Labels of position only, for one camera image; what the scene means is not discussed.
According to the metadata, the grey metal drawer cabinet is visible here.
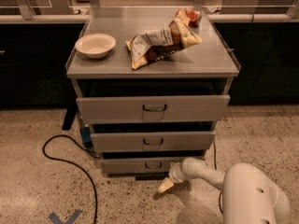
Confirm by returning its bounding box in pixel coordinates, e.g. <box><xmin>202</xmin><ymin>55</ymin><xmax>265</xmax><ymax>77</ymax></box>
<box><xmin>67</xmin><ymin>7</ymin><xmax>240</xmax><ymax>179</ymax></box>

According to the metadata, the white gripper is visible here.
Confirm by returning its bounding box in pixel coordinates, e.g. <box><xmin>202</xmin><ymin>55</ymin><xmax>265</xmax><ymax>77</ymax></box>
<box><xmin>158</xmin><ymin>162</ymin><xmax>184</xmax><ymax>193</ymax></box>

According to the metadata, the grey middle drawer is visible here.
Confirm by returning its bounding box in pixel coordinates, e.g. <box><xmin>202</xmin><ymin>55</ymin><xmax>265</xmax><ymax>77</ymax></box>
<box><xmin>91</xmin><ymin>132</ymin><xmax>215</xmax><ymax>152</ymax></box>

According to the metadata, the white ceramic bowl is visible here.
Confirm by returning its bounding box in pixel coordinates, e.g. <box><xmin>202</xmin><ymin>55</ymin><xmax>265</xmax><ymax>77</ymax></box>
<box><xmin>75</xmin><ymin>34</ymin><xmax>116</xmax><ymax>59</ymax></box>

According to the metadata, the grey top drawer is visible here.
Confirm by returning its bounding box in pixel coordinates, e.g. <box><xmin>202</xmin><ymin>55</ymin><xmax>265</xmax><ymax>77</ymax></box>
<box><xmin>77</xmin><ymin>95</ymin><xmax>230</xmax><ymax>124</ymax></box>

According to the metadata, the black cable on left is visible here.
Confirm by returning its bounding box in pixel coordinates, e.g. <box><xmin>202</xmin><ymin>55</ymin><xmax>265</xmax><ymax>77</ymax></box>
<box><xmin>42</xmin><ymin>134</ymin><xmax>101</xmax><ymax>224</ymax></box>

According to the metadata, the blue power adapter box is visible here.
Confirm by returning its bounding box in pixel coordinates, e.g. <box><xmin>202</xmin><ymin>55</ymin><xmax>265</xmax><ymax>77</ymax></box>
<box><xmin>80</xmin><ymin>127</ymin><xmax>93</xmax><ymax>148</ymax></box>

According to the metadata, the red snack bag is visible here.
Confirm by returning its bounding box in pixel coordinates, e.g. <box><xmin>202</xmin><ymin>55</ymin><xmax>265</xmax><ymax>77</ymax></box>
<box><xmin>176</xmin><ymin>8</ymin><xmax>201</xmax><ymax>27</ymax></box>

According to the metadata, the grey drawer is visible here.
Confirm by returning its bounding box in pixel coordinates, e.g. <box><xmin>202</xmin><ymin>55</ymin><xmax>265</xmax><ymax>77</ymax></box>
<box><xmin>77</xmin><ymin>95</ymin><xmax>230</xmax><ymax>124</ymax></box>
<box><xmin>100</xmin><ymin>155</ymin><xmax>206</xmax><ymax>175</ymax></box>
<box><xmin>91</xmin><ymin>132</ymin><xmax>215</xmax><ymax>152</ymax></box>

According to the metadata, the black cable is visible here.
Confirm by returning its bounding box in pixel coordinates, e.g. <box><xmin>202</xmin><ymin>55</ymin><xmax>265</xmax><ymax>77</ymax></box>
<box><xmin>42</xmin><ymin>134</ymin><xmax>101</xmax><ymax>224</ymax></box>
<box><xmin>212</xmin><ymin>139</ymin><xmax>225</xmax><ymax>217</ymax></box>

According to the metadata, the crumpled brown chip bag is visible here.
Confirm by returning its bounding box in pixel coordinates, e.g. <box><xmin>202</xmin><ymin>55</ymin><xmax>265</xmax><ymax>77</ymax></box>
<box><xmin>126</xmin><ymin>18</ymin><xmax>202</xmax><ymax>70</ymax></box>

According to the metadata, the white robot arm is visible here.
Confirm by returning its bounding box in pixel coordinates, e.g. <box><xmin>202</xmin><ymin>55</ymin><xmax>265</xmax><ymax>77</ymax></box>
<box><xmin>158</xmin><ymin>157</ymin><xmax>291</xmax><ymax>224</ymax></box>

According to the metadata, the black cable on right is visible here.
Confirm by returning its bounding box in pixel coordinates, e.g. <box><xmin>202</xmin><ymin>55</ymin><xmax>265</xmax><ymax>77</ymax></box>
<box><xmin>212</xmin><ymin>139</ymin><xmax>225</xmax><ymax>217</ymax></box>

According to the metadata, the grey bottom drawer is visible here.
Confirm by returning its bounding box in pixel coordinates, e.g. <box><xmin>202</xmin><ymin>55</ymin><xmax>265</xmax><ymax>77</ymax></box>
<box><xmin>100</xmin><ymin>155</ymin><xmax>206</xmax><ymax>175</ymax></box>

